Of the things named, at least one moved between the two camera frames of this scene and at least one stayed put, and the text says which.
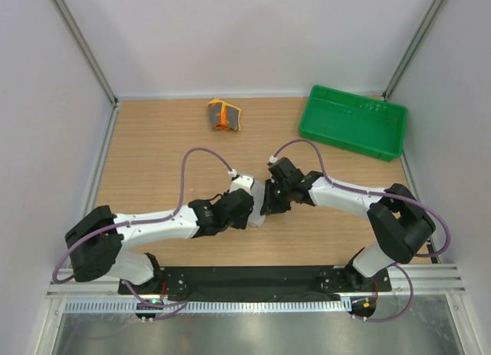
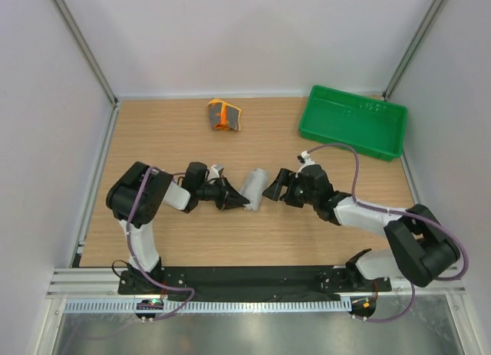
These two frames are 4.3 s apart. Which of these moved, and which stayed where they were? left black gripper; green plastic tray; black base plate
Moved: left black gripper
Stayed: green plastic tray; black base plate
